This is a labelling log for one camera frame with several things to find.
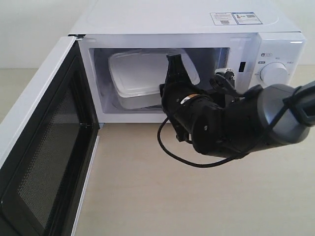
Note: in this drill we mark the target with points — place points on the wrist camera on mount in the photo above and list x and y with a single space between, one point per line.
223 81

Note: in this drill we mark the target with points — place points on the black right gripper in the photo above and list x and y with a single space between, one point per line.
196 118

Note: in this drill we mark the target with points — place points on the white plastic food container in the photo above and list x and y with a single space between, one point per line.
137 74

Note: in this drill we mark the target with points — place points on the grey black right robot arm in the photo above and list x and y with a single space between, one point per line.
225 123

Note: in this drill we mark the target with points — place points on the white microwave oven body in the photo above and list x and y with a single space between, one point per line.
108 27

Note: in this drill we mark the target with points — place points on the white microwave door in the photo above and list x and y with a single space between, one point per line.
47 144

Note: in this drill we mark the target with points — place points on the white blue warning label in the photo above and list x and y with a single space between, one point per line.
235 18

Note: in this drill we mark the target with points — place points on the glass turntable plate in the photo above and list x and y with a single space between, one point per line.
151 108

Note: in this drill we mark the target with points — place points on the white upper power knob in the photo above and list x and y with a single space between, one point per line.
274 73

